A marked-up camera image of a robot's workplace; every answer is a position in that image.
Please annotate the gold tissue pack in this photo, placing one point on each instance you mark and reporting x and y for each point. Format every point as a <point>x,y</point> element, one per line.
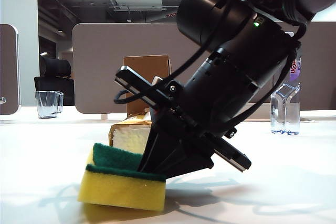
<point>128,137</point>

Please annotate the brown fabric desk partition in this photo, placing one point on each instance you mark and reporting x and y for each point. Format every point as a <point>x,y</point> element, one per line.
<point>105,64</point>
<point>8,64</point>

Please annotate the black office chair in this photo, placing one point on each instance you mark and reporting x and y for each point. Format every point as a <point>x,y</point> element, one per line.
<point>52,66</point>

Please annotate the yellow sponge with green scourer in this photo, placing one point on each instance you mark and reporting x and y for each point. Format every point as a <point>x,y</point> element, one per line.
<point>118,192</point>

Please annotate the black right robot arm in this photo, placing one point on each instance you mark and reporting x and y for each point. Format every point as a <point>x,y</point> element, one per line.
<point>236,58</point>

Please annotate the brown cardboard box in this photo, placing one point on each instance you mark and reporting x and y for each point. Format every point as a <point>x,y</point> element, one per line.
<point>144,64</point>

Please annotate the clear glass mug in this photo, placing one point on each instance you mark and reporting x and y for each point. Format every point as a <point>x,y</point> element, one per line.
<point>47,103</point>

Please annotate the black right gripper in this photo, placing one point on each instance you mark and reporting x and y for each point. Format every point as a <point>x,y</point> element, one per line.
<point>173,98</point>

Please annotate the clear plastic hook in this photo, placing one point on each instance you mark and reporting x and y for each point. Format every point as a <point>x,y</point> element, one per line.
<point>2,100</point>

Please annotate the white tissue sheet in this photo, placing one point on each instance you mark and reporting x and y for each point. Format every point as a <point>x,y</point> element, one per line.
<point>147,110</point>

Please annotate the clear plastic water bottle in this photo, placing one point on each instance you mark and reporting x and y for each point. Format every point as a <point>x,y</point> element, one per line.
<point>288,119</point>

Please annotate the white partition foot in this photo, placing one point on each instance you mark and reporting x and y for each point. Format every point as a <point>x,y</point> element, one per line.
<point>104,116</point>

